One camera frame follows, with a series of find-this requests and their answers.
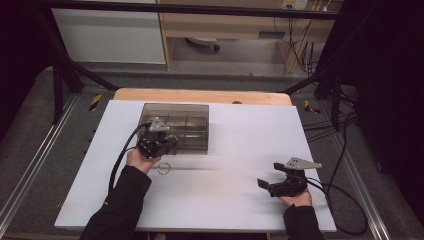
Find white board sheet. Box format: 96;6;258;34
54;99;338;233

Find black horizontal frame bar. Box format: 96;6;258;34
33;0;354;21

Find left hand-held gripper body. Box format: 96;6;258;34
136;116;174;160

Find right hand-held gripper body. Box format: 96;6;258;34
268;157;323;198

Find dark curtain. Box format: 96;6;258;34
319;0;424;218
0;0;58;141

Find gold bracelet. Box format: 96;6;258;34
156;161;173;176

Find person's right hand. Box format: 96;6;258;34
278;190;313;208

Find person's left hand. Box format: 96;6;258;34
125;147;163;175

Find aluminium floor rail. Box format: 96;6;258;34
0;94;79;231
328;133;391;240

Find smoky transparent drawer box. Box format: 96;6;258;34
138;102;210;156

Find wooden table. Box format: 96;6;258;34
113;87;294;107

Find white wall socket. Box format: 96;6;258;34
281;0;309;10

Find bundle of floor cables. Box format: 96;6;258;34
301;111;359;143

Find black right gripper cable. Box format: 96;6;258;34
305;113;370;236

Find light wooden desk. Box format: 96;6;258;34
156;0;344;74

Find office chair base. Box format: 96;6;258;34
185;36;221;53

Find black frame stand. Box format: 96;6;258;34
281;49;344;132
33;9;119;125

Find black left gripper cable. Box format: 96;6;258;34
108;121;152;195

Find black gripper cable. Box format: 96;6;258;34
305;113;370;236
108;121;152;195

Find hanging desk cables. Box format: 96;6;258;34
273;16;321;76

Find white cabinet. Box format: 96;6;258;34
51;8;167;65

